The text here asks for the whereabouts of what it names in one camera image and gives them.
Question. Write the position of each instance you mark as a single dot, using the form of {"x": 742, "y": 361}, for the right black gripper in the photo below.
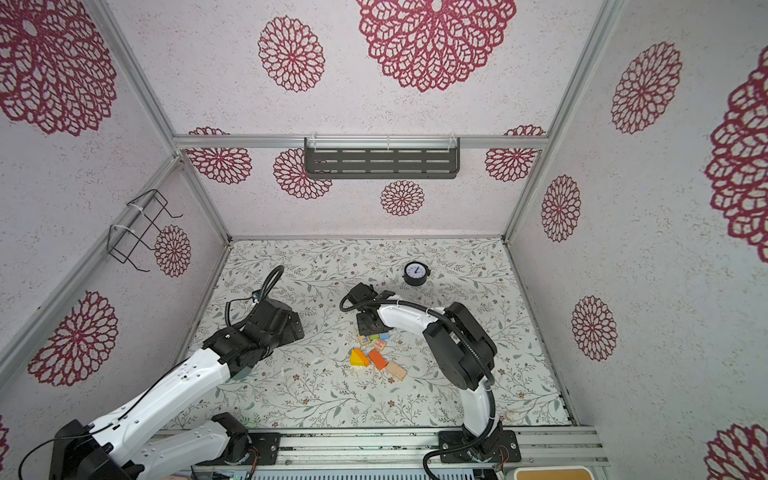
{"x": 361, "y": 325}

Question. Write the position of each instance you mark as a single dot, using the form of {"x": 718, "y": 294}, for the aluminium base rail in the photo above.
{"x": 397, "y": 453}

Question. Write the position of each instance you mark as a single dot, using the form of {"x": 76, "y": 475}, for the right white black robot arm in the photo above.
{"x": 464, "y": 353}

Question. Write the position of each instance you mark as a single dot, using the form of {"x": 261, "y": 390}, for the black round pressure gauge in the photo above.
{"x": 416, "y": 273}

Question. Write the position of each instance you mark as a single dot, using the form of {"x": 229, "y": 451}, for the natural wood rectangular block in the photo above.
{"x": 396, "y": 371}

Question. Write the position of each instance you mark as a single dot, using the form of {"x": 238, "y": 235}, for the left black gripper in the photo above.
{"x": 291, "y": 334}

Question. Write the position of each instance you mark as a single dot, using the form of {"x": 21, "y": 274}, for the grey slotted wall shelf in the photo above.
{"x": 382, "y": 160}

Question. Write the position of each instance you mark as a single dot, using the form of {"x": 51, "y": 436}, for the red-orange wood block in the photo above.
{"x": 377, "y": 359}

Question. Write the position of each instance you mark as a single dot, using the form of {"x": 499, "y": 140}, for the orange white box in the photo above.
{"x": 553, "y": 473}

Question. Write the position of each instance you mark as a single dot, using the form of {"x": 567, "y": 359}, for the black wire wall basket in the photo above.
{"x": 127, "y": 236}

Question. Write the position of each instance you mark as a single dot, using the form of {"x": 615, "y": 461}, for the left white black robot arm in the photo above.
{"x": 120, "y": 444}

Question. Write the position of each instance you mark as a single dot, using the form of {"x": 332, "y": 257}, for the yellow orange triangle block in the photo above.
{"x": 358, "y": 359}

